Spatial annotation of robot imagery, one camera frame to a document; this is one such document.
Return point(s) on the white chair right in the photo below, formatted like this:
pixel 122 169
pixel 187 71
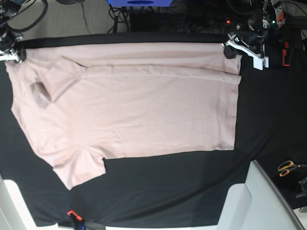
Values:
pixel 257 204

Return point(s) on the orange blue bottom clamp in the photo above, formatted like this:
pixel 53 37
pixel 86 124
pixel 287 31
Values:
pixel 78 223

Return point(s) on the orange handled scissors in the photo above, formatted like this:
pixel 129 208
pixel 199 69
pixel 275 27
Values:
pixel 288 166

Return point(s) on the black device on side table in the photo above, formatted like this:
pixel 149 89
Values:
pixel 303 185

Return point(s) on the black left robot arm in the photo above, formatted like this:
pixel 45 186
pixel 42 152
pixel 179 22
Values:
pixel 265 19

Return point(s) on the red black clamp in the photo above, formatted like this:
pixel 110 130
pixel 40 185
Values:
pixel 287 54

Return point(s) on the blue plastic box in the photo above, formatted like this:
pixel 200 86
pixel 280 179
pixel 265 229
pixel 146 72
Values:
pixel 135 3

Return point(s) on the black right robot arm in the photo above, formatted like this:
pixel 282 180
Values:
pixel 9 9

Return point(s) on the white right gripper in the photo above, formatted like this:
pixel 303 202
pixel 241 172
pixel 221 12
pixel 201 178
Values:
pixel 9 51

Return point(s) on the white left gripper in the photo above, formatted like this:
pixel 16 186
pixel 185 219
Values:
pixel 249 43

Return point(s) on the pink T-shirt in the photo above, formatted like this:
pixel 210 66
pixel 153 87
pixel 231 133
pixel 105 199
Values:
pixel 80 105

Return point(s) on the white chair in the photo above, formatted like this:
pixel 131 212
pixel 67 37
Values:
pixel 14 213
pixel 257 204

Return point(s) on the white chair left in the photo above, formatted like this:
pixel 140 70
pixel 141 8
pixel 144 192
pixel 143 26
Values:
pixel 14 213

